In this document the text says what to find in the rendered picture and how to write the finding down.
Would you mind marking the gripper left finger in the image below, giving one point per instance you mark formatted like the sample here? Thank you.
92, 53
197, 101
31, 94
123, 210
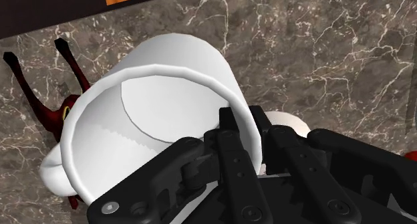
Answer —
234, 171

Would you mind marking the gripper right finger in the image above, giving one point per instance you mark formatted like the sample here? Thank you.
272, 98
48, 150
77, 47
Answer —
303, 171

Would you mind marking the white mug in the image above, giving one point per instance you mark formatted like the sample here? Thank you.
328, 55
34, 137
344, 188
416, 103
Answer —
169, 102

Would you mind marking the small red object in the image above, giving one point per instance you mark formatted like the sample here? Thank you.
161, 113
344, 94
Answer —
411, 155

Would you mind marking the dark red horned figure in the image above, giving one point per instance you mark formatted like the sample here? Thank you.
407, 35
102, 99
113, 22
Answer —
49, 114

